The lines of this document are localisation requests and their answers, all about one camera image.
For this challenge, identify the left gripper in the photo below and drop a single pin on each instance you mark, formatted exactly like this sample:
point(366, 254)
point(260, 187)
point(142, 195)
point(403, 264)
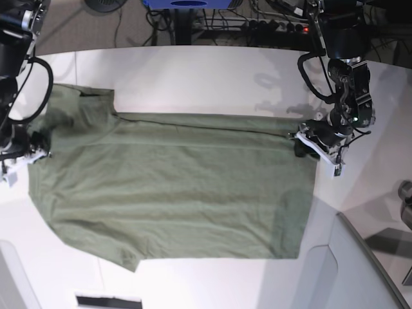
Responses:
point(327, 133)

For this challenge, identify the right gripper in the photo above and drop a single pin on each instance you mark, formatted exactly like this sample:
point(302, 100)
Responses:
point(25, 142)

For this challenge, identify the green t-shirt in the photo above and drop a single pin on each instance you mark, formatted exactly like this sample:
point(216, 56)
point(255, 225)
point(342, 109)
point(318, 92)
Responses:
point(128, 187)

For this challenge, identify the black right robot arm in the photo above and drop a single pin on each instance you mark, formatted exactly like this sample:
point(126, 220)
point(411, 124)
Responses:
point(21, 23)

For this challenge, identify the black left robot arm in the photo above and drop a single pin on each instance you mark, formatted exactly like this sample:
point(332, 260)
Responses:
point(339, 32)

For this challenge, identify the metal cylinder fixture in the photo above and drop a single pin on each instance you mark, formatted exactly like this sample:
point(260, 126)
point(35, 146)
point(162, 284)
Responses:
point(404, 193)

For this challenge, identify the black power strip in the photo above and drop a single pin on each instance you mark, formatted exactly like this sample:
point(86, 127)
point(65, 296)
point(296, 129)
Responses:
point(281, 26)

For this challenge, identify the blue box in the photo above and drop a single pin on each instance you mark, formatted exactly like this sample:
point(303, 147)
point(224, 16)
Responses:
point(183, 4)

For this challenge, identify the black table leg post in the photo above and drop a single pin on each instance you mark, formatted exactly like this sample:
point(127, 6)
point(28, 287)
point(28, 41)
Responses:
point(183, 26)

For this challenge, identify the grey metal rail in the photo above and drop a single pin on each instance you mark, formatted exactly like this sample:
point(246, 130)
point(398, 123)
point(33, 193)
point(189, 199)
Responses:
point(362, 281)

